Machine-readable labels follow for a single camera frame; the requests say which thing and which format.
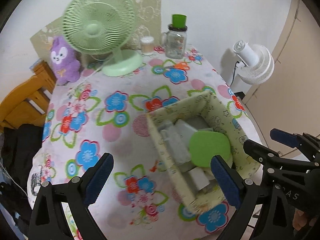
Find black fan cable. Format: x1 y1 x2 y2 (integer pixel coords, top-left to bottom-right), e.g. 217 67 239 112
229 60 240 88

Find cotton swab container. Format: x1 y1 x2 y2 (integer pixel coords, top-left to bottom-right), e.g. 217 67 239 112
140 37 155 56

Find yellow fabric storage box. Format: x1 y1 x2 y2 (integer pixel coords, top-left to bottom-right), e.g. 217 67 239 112
147 90 262 214

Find orange handled scissors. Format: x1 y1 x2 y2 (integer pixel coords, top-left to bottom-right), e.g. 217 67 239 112
157 61 190 70

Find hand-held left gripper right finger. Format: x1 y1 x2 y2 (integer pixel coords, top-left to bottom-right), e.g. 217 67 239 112
210 155 293 240

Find green desk fan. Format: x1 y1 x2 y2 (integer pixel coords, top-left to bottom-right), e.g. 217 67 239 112
62 0 143 77

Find white fan power cord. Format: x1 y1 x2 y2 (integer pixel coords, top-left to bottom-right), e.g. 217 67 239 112
75 55 113 85

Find glass jar with green lid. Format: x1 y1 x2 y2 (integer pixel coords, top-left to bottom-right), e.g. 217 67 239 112
160 14 188 59

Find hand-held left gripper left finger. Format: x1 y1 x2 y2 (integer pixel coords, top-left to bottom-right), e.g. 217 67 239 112
29 152 115 240

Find black clothes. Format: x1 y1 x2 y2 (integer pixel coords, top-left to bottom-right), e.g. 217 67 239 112
0 124 48 240

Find floral tablecloth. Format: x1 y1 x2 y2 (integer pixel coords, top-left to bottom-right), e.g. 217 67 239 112
27 44 263 240

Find purple plush toy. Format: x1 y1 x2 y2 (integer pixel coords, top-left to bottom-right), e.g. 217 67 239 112
50 35 82 85

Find beige patterned wall board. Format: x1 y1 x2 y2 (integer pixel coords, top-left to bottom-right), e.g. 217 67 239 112
30 0 162 63

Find white printed tote bag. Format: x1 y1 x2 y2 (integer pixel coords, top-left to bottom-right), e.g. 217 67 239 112
26 152 50 205

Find green oval plastic case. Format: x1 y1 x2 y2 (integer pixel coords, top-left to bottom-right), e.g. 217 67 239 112
189 130 230 168

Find thin white cable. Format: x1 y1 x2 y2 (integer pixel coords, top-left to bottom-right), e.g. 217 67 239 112
0 155 28 198

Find wooden chair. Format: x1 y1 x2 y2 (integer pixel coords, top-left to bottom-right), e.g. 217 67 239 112
0 61 57 130

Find beige wooden door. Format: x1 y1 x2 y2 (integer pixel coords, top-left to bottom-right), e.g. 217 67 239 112
246 0 320 160

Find white standing fan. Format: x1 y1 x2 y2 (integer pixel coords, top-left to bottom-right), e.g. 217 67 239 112
232 39 275 85

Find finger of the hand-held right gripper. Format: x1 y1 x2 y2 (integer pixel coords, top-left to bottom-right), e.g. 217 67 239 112
270 128 320 155
243 139 318 175

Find person's right hand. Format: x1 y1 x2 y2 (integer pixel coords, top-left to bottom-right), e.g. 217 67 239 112
292 209 312 231

